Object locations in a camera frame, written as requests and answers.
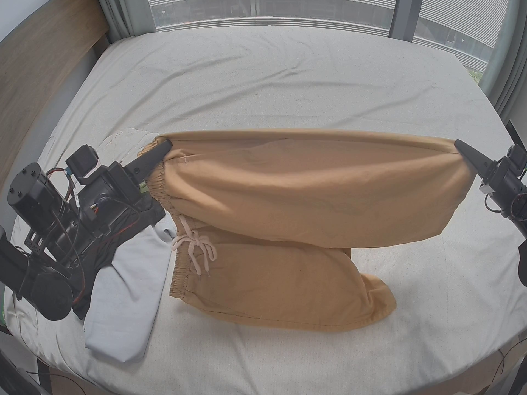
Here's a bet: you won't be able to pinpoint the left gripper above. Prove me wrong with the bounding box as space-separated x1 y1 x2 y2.
71 160 143 238

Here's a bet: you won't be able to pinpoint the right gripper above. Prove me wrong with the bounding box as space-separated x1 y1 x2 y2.
478 157 520 206

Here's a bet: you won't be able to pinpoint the tan shorts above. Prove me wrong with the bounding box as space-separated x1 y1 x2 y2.
136 128 476 333

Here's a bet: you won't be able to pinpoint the bed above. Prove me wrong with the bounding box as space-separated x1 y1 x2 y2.
0 0 527 395

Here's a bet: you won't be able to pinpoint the white garment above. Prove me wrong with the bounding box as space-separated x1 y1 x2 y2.
97 128 159 168

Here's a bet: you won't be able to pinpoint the black garment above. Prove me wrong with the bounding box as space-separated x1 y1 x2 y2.
72 188 167 321

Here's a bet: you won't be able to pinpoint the pale blue garment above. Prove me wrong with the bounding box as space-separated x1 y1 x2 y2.
84 216 178 363

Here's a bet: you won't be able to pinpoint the grey-green curtain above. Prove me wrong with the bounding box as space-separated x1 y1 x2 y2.
479 0 527 117
88 0 159 41

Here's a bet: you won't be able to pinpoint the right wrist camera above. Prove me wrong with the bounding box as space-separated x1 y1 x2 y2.
506 143 527 176

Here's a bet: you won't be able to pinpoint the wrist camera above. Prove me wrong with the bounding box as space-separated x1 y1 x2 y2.
65 144 108 186
506 143 527 176

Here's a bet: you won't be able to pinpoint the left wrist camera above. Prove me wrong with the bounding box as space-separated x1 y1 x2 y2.
65 144 108 186

